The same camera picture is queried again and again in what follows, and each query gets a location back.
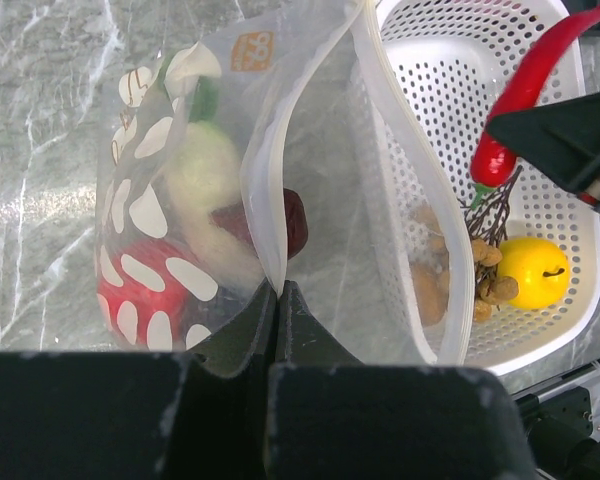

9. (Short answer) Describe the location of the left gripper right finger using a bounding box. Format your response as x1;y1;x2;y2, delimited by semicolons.
267;282;536;479

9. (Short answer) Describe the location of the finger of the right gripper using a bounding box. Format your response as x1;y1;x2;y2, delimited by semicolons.
486;92;600;213

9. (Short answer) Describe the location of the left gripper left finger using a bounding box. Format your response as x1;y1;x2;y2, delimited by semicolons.
0;284;277;479

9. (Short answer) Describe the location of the red chili pepper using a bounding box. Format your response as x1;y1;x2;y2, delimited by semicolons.
470;5;600;210

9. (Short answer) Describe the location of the red apple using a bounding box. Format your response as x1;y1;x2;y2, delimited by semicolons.
97;239;218;351

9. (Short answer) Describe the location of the dark red onion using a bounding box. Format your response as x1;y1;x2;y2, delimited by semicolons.
211;188;309;259

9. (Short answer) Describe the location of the white radish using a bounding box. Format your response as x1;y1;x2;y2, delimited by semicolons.
162;42;264;297

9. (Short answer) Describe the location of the clear dotted zip bag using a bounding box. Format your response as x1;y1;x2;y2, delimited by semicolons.
95;1;474;351

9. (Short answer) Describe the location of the yellow apple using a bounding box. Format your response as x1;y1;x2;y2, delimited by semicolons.
497;237;570;310

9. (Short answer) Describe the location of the white perforated basket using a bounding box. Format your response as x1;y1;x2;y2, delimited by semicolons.
350;1;600;376

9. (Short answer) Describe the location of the brown longan bunch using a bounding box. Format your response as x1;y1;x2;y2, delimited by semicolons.
409;164;525;326

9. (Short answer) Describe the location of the aluminium frame rail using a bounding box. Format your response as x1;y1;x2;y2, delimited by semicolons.
514;359;600;479

